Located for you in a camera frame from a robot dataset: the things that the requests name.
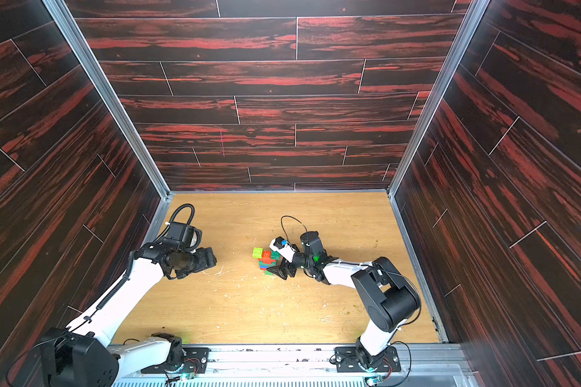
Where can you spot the lime green 2x2 lego brick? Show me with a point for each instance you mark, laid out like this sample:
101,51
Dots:
257,253

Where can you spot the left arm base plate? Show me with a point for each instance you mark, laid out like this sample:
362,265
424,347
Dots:
190,360

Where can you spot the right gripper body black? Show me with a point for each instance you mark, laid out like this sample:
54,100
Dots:
286,266

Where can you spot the dark green 2x2 lego brick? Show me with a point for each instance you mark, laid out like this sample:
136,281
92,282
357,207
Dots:
275,255

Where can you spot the aluminium front rail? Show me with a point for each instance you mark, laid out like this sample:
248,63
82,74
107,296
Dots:
308,365

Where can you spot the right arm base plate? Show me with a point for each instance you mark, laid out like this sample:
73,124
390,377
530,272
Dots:
352,359

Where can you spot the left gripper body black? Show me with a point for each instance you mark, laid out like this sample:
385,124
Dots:
196,261

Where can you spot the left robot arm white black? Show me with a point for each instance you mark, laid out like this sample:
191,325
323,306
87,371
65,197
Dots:
81,354

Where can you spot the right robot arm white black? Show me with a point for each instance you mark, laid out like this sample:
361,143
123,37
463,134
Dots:
389,299

